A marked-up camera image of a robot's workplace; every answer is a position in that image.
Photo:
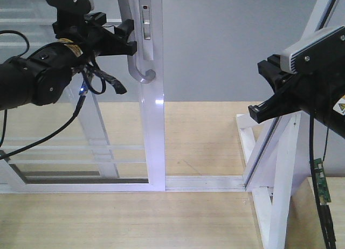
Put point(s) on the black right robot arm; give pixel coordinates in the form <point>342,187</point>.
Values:
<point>336,124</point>

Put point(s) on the white wooden support brace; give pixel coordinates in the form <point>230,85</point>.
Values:
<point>269,172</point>

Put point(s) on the white door frame post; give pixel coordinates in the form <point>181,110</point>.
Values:
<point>306,77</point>

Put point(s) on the green circuit board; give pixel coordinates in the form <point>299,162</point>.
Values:
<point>321,182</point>

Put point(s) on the light wooden box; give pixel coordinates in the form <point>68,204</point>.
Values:
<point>303,228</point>

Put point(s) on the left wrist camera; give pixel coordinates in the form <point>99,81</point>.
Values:
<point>78,7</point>

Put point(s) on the metal door lock plate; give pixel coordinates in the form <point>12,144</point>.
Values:
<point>147,41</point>

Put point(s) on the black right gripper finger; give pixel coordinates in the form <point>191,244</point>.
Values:
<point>272,73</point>
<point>268,109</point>

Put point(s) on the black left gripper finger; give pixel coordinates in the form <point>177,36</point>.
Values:
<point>128,49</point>
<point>125,29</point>

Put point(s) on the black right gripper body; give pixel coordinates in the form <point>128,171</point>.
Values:
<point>312,93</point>

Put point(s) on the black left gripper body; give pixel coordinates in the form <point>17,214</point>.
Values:
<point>87,32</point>

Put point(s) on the grey metal door handle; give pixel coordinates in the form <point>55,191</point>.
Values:
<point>149,76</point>

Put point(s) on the aluminium floor track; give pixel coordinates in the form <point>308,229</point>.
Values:
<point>204,184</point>

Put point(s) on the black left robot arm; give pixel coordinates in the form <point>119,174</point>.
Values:
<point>41,77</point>

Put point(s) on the white framed sliding glass door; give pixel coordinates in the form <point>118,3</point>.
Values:
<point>87,141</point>

